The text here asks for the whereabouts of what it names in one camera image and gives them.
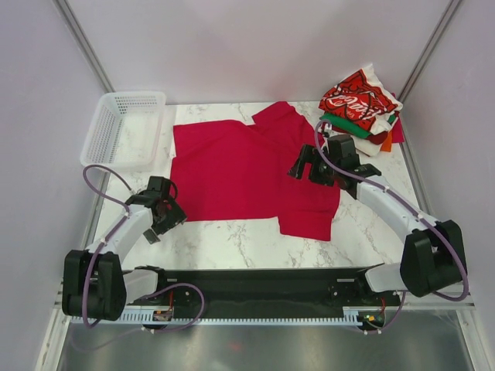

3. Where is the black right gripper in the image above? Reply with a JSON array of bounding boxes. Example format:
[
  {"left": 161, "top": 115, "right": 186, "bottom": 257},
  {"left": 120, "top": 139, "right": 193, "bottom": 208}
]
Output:
[{"left": 288, "top": 144, "right": 340, "bottom": 187}]

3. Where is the crimson red t shirt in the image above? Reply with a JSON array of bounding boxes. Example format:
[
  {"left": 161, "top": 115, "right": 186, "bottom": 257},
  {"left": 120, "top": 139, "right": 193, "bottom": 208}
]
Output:
[{"left": 170, "top": 101, "right": 340, "bottom": 241}]

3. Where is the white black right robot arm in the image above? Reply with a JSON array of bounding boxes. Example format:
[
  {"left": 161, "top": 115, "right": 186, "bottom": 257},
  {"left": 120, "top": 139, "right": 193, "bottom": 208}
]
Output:
[{"left": 288, "top": 134, "right": 469, "bottom": 305}]

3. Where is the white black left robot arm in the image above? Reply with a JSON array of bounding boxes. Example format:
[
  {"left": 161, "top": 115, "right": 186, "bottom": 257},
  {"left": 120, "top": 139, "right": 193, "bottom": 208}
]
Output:
[{"left": 61, "top": 176, "right": 186, "bottom": 326}]

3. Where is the white folded shirt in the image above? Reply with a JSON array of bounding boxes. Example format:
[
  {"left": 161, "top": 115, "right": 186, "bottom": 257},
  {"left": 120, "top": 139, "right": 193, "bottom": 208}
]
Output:
[{"left": 351, "top": 135, "right": 382, "bottom": 157}]

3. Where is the green folded shirt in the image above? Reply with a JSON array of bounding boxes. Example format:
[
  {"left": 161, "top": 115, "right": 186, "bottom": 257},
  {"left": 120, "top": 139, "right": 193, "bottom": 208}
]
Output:
[{"left": 320, "top": 113, "right": 391, "bottom": 144}]

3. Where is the dark red folded shirt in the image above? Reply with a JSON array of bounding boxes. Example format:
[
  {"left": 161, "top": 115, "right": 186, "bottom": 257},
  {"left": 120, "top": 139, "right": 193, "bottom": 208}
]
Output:
[{"left": 330, "top": 121, "right": 389, "bottom": 145}]

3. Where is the orange folded shirt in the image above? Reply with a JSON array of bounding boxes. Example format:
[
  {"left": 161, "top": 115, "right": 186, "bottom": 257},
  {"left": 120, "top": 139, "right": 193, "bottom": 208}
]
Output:
[{"left": 380, "top": 131, "right": 393, "bottom": 152}]

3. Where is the red white printed shirt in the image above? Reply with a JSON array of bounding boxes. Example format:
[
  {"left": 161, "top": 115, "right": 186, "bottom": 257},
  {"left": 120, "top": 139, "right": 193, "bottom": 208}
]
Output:
[{"left": 319, "top": 64, "right": 403, "bottom": 134}]

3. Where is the magenta folded shirt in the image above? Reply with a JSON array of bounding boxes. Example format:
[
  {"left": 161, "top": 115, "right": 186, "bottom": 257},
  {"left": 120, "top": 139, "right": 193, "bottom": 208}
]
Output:
[{"left": 391, "top": 111, "right": 405, "bottom": 144}]

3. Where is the white plastic basket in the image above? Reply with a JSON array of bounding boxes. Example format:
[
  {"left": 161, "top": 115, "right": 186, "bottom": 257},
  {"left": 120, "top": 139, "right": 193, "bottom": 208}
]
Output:
[{"left": 80, "top": 90, "right": 166, "bottom": 172}]

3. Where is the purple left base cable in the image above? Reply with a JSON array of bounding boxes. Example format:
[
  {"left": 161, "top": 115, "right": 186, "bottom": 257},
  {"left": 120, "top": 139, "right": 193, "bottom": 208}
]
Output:
[{"left": 142, "top": 281, "right": 206, "bottom": 334}]

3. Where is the white slotted cable duct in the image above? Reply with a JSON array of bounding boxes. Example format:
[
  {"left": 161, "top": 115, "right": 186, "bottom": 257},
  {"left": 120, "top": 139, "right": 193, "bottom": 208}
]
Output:
[{"left": 115, "top": 308, "right": 367, "bottom": 325}]

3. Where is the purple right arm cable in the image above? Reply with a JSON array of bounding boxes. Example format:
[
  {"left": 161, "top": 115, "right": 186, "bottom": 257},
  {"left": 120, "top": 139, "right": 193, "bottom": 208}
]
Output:
[{"left": 313, "top": 120, "right": 471, "bottom": 301}]

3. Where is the right aluminium frame post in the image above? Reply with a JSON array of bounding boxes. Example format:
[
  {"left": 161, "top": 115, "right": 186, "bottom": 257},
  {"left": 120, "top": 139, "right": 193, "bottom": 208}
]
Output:
[{"left": 398, "top": 0, "right": 464, "bottom": 103}]

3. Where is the aluminium frame post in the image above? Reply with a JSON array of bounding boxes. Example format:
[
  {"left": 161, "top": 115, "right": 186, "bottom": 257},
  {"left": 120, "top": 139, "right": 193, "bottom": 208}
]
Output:
[
  {"left": 398, "top": 0, "right": 464, "bottom": 103},
  {"left": 53, "top": 0, "right": 114, "bottom": 93}
]

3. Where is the left aluminium frame post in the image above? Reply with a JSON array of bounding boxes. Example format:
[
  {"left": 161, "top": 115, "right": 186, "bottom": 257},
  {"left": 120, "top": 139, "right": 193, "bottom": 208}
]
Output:
[{"left": 53, "top": 0, "right": 114, "bottom": 93}]

